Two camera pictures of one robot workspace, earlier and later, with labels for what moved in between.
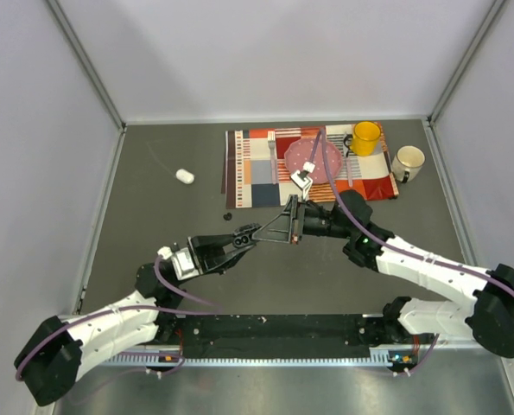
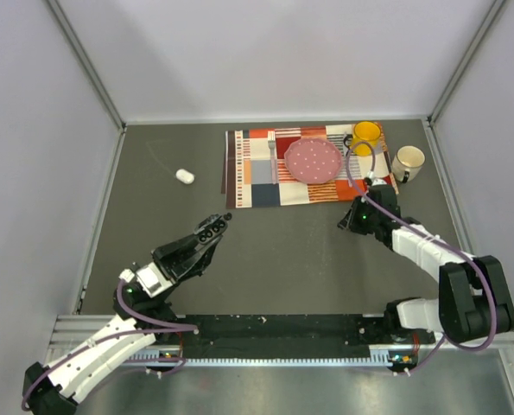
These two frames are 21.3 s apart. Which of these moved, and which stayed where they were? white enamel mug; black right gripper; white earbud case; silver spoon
Moved: black right gripper
Stayed: silver spoon; white enamel mug; white earbud case
